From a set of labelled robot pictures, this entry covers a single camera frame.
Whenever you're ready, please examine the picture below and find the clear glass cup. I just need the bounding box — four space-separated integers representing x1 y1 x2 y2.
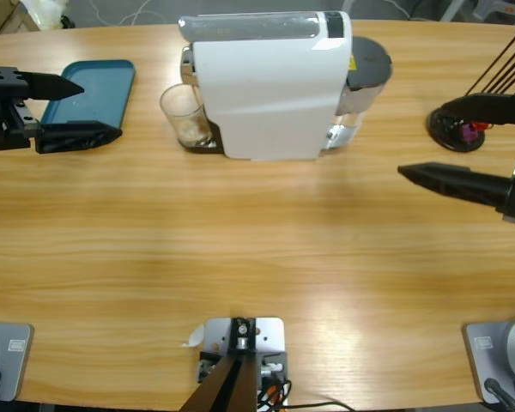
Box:
159 83 214 149

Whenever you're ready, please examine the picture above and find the white capsule coffee machine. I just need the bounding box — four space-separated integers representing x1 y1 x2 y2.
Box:
178 10 354 163

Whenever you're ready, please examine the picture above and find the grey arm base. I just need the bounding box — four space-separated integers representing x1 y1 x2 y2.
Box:
0 319 35 403
462 316 515 405

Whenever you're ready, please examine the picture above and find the black capsule holder with rods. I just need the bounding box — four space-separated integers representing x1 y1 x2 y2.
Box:
426 27 515 154

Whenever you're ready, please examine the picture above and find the teal plastic tray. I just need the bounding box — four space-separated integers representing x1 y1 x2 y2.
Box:
39 58 137 135

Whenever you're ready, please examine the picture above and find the white plastic bag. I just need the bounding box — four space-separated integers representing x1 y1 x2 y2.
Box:
19 0 70 31

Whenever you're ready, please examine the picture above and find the brown cardboard box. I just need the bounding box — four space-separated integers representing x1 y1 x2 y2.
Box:
0 0 40 38

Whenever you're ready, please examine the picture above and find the white plastic furniture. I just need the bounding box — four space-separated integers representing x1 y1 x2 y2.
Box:
437 0 515 25

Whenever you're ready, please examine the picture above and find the water tank with dark lid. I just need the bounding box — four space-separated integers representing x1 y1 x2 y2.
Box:
325 36 394 151

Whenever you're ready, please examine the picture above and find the white paper tag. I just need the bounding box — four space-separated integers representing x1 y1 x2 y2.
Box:
179 324 206 348

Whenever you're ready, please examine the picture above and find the white cable on floor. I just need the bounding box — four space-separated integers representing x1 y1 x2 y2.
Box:
85 0 182 27

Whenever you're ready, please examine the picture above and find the white block with dark post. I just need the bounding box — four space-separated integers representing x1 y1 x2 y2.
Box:
182 316 289 412

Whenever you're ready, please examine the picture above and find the black cable at white block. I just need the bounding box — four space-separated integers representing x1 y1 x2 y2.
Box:
257 377 354 412

